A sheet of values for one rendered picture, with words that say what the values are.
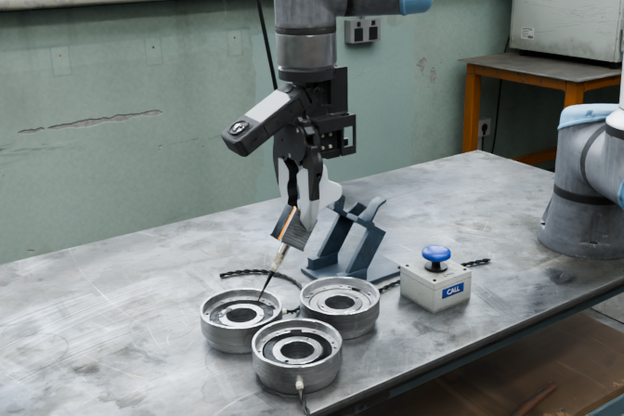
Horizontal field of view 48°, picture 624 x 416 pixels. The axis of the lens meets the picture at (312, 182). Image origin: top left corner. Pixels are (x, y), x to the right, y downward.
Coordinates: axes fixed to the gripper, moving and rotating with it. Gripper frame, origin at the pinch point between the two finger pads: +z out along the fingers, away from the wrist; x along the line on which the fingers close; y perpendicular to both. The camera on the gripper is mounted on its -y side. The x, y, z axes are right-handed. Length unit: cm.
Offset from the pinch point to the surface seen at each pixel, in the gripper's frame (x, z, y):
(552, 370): -8, 38, 48
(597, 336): -6, 38, 64
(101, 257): 33.2, 13.1, -16.8
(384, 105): 151, 32, 143
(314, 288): -1.4, 10.0, 1.4
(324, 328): -11.3, 9.7, -3.9
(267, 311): -2.7, 10.2, -6.8
